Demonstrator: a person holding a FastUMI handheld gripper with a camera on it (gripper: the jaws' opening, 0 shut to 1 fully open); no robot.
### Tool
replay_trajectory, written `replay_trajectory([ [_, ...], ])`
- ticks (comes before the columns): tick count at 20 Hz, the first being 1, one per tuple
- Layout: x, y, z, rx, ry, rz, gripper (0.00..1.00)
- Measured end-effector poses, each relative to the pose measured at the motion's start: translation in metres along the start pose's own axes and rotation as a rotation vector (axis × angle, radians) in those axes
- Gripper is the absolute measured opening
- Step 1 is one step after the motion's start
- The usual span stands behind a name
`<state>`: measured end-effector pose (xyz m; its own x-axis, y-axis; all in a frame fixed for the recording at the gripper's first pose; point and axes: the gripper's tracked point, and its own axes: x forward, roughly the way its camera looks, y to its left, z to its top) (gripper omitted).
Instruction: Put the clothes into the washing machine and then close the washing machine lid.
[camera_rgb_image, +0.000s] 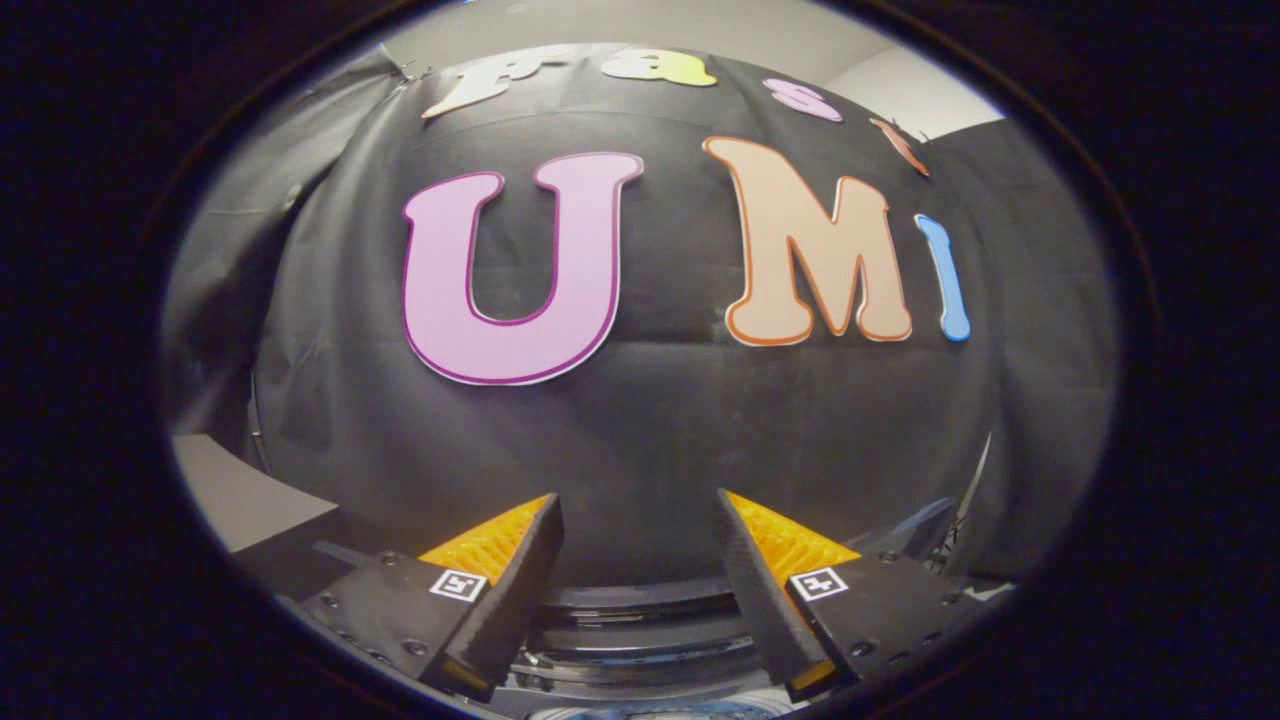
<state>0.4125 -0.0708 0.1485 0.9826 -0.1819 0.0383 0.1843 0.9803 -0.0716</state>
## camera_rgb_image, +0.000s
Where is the beige cabinet with dark top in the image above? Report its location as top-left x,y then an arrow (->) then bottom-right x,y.
168,433 -> 421,611

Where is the black backdrop cloth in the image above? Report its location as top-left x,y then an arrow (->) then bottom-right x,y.
160,40 -> 1121,591

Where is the grey washing machine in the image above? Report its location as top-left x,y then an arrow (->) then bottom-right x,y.
500,498 -> 961,720

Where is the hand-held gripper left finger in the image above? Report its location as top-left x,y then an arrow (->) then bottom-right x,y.
300,492 -> 566,704

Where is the dark transparent washing machine lid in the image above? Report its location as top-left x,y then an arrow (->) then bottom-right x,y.
530,575 -> 771,693

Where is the thin light stand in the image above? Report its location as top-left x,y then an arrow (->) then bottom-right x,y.
955,430 -> 996,571

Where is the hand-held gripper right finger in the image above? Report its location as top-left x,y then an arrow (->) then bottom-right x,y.
716,488 -> 1001,704

